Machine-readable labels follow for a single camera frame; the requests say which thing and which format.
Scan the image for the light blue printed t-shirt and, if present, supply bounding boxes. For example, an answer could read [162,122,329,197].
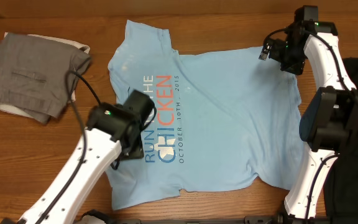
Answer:
[107,21,303,210]

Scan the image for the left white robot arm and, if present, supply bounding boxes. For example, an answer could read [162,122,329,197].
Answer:
[16,103,154,224]

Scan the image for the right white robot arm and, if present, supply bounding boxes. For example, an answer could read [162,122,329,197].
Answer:
[259,21,358,223]

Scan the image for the folded grey shorts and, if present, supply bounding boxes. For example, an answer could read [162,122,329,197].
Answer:
[0,32,92,125]

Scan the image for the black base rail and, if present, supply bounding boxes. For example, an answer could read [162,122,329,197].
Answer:
[75,210,283,224]

